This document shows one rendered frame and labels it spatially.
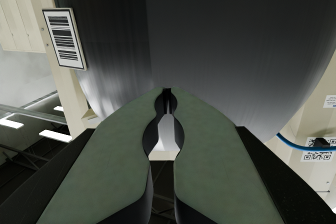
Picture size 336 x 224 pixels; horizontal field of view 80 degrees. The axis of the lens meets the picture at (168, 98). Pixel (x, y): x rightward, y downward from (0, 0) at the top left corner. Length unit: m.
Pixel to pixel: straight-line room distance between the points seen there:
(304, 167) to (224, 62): 0.49
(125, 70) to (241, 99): 0.13
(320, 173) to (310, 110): 0.20
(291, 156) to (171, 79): 0.46
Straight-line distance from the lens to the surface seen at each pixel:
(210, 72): 0.20
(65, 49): 0.24
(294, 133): 0.57
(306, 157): 0.62
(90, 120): 1.01
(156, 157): 0.89
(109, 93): 0.23
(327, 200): 1.32
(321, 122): 0.58
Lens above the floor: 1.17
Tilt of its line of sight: 25 degrees up
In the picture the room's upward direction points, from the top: 177 degrees clockwise
